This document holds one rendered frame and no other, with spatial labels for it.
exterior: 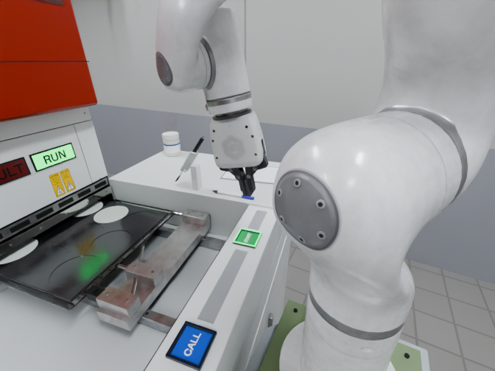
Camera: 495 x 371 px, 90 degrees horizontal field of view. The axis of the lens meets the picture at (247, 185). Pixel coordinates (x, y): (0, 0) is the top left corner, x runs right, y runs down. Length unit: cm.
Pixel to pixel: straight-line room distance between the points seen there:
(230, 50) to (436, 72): 29
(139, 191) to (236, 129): 55
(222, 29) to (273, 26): 153
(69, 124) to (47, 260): 39
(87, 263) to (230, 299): 39
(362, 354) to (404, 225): 21
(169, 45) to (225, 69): 10
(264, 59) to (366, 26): 66
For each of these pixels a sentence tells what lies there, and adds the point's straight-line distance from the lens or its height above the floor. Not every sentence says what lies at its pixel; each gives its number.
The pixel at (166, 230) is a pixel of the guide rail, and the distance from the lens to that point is 85.
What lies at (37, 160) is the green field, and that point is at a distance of 86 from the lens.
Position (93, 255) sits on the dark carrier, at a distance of 75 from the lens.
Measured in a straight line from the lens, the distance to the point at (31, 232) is 88.
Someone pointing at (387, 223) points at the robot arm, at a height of 125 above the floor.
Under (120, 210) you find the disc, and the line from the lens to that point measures 91.
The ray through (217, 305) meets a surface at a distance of 48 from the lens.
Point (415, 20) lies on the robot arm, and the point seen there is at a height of 137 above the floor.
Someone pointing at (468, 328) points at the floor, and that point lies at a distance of 202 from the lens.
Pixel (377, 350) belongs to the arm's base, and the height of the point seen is 104.
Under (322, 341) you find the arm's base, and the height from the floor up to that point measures 102.
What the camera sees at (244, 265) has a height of 96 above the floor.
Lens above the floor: 134
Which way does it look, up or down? 27 degrees down
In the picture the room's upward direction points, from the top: straight up
